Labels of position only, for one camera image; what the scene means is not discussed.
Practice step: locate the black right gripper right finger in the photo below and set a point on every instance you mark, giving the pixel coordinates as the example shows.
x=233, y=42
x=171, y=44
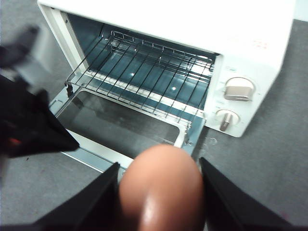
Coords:
x=235, y=204

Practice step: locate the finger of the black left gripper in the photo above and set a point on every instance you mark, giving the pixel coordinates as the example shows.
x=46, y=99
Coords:
x=36, y=125
x=16, y=50

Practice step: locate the beige oven knob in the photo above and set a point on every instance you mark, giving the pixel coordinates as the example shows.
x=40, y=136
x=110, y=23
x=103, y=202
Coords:
x=227, y=120
x=239, y=89

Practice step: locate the cream Toshiba toaster oven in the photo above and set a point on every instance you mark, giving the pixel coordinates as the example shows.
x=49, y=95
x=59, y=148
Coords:
x=240, y=29

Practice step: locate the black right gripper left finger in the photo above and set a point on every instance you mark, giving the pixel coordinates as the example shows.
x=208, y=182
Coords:
x=79, y=209

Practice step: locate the brown egg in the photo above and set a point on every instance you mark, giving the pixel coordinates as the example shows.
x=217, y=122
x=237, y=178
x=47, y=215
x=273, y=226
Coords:
x=163, y=190

